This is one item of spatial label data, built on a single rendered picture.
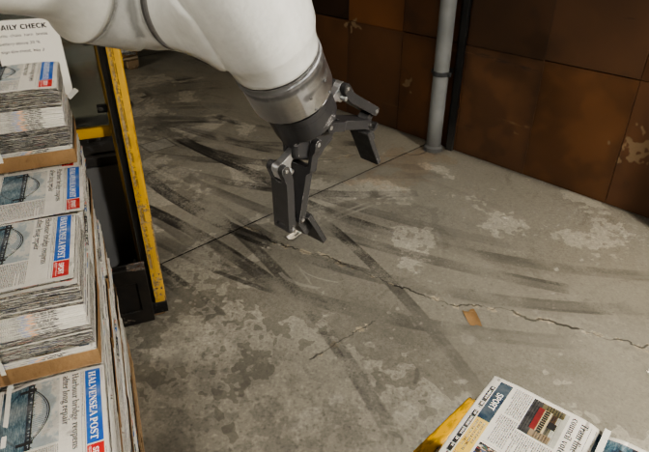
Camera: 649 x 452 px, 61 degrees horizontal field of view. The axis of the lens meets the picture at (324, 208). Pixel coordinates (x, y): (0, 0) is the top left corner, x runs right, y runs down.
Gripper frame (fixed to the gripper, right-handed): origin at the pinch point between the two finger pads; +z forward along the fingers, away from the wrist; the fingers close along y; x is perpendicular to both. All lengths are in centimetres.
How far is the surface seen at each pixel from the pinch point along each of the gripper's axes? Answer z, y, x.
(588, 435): 36, -5, -39
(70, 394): 38, -52, 48
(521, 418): 34.3, -8.6, -30.0
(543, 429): 34.3, -8.3, -33.4
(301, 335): 170, -6, 73
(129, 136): 81, 15, 139
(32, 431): 33, -60, 45
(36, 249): 25, -32, 69
